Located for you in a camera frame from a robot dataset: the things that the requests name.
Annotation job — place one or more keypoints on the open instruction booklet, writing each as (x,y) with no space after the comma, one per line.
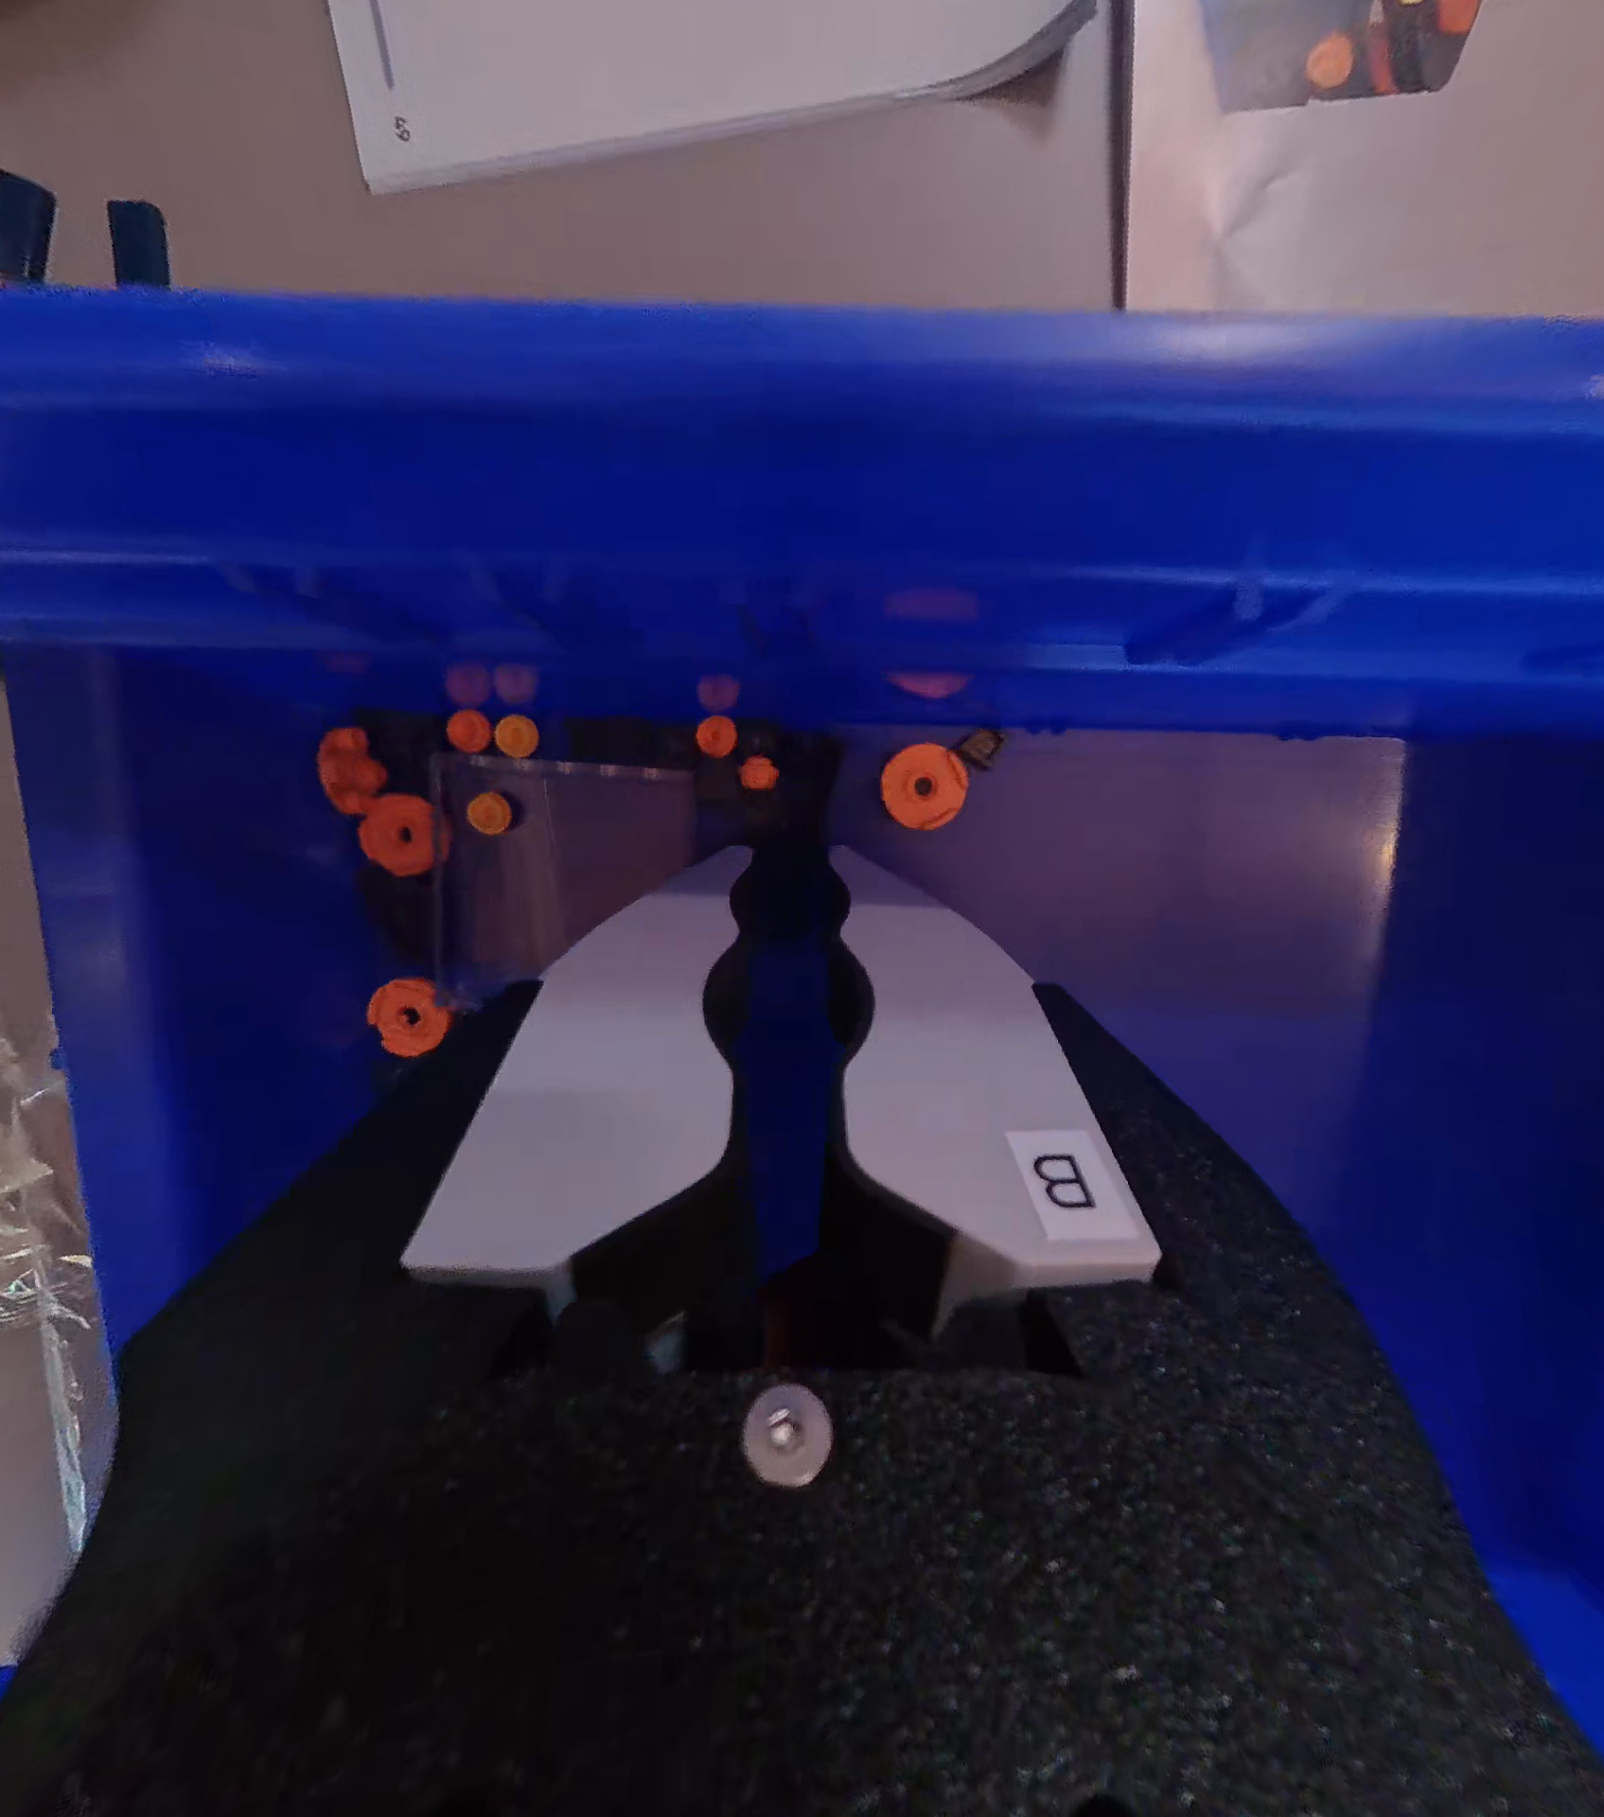
(674,67)

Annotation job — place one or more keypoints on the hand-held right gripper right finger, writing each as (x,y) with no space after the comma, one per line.
(959,1083)

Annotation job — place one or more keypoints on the instruction booklet arcade machine cover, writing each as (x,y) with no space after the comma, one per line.
(1384,196)

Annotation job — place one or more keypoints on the small dark brick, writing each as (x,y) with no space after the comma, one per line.
(978,748)

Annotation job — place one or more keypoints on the blue plastic bin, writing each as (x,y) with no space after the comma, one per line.
(745,468)

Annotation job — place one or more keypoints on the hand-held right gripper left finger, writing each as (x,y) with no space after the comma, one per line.
(588,1122)

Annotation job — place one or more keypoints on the dark blue tile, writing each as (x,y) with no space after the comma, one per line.
(134,240)
(21,224)

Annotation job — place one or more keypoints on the orange gear brick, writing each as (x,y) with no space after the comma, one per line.
(409,1018)
(923,786)
(404,835)
(350,769)

